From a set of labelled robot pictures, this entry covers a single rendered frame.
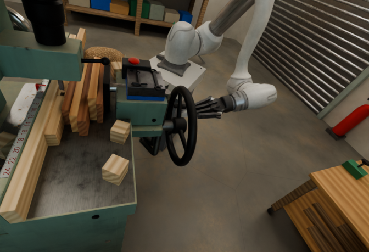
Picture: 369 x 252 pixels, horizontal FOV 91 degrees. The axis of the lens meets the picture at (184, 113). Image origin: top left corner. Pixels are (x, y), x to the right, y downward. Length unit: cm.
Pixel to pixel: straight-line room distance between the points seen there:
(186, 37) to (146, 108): 68
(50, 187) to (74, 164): 6
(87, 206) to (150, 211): 97
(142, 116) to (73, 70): 20
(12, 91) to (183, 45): 78
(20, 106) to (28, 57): 30
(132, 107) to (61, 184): 23
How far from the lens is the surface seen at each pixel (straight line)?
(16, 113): 73
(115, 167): 39
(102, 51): 75
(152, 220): 135
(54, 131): 46
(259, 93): 84
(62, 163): 46
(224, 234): 147
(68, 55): 45
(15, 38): 50
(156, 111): 52
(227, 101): 80
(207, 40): 120
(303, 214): 166
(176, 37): 111
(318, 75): 339
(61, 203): 42
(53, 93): 54
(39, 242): 78
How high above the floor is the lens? 128
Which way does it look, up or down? 41 degrees down
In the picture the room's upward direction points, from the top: 20 degrees clockwise
